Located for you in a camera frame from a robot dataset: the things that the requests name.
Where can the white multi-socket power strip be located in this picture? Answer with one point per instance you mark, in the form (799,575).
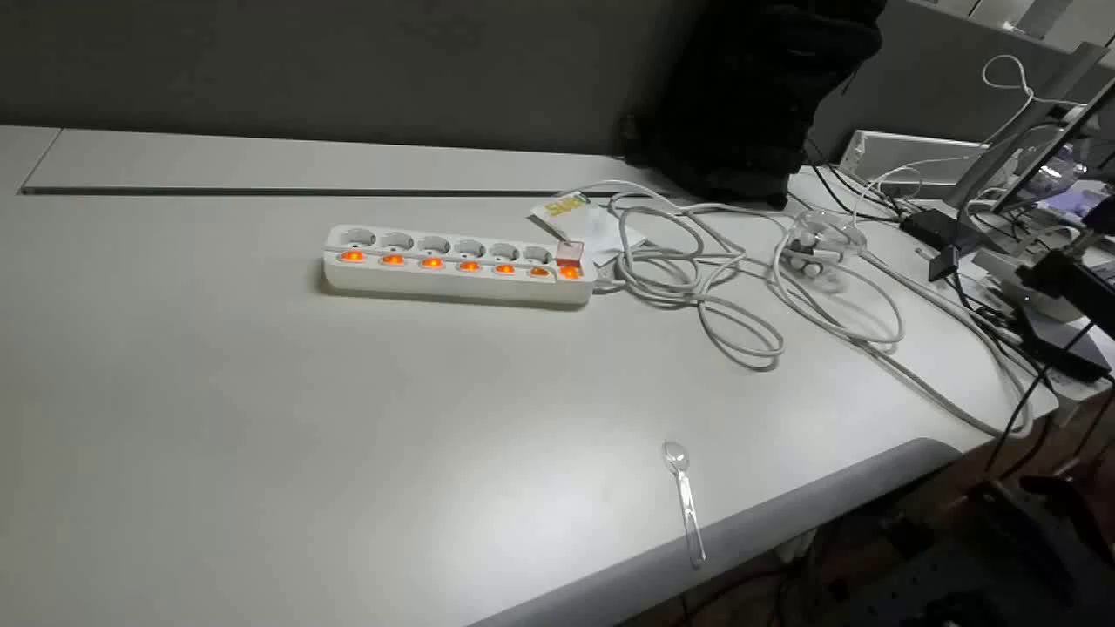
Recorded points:
(453,283)

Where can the white tag with yellow label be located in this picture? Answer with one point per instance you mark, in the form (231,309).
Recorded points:
(564,209)

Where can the clear plastic spoon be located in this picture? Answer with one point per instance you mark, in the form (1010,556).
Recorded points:
(683,492)

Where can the clear plastic wrapper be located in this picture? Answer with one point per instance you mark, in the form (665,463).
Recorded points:
(816,245)

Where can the black cloth bundle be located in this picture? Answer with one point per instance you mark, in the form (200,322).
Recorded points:
(754,93)

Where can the white rectangular box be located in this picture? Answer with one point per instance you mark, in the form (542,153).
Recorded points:
(910,157)

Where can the black clamp device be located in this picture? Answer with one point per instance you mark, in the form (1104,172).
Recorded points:
(1075,298)

